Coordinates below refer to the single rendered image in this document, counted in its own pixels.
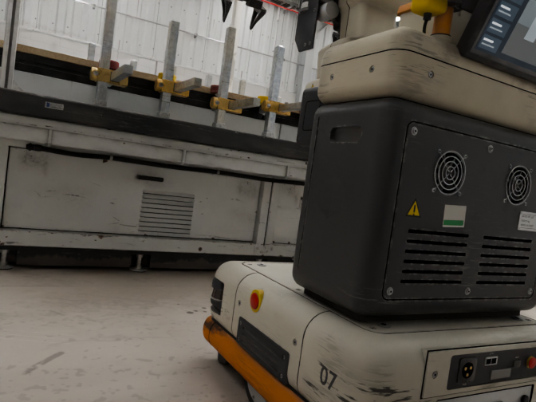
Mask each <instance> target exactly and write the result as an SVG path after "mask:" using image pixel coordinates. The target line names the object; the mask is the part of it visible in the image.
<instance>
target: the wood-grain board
mask: <svg viewBox="0 0 536 402"><path fill-rule="evenodd" d="M3 45H4V40H0V48H3ZM16 51H18V52H23V53H29V54H33V55H37V56H40V57H47V58H51V59H54V60H59V61H65V62H68V63H73V64H76V65H83V66H87V67H90V68H92V67H96V68H98V65H99V62H98V61H91V60H87V59H84V58H80V57H74V56H70V55H66V54H63V53H56V52H53V51H48V50H45V49H39V48H35V47H31V46H27V45H21V44H18V43H17V50H16ZM130 77H137V78H141V79H145V80H149V81H156V79H157V78H158V76H157V75H153V74H150V73H143V72H140V71H136V70H133V72H132V75H131V76H130ZM192 90H195V91H199V92H202V93H209V94H212V93H210V91H211V88H209V87H206V86H202V85H201V87H199V88H197V89H192ZM227 98H231V99H235V100H236V99H239V100H243V99H247V98H252V97H249V96H244V95H241V94H237V93H231V92H228V97H227Z"/></svg>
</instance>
